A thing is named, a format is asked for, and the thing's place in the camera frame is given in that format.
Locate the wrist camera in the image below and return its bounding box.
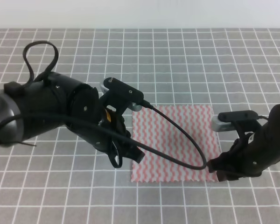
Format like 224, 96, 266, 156
100, 77, 144, 112
210, 110, 260, 132

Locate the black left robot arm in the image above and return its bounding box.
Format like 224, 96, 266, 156
0, 72, 144, 168

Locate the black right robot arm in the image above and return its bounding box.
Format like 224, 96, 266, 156
207, 104, 280, 182

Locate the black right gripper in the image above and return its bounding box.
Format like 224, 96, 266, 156
208, 130, 280, 182

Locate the black left camera cable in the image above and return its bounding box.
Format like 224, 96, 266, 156
0, 100, 207, 170

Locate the pink white wavy striped towel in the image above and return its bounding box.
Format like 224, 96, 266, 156
131, 105, 221, 182

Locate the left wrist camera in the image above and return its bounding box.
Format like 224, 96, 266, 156
100, 77, 144, 112

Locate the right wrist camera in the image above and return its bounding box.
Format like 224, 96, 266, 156
210, 110, 260, 132

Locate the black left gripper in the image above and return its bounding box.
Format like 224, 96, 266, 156
93, 105, 145, 163

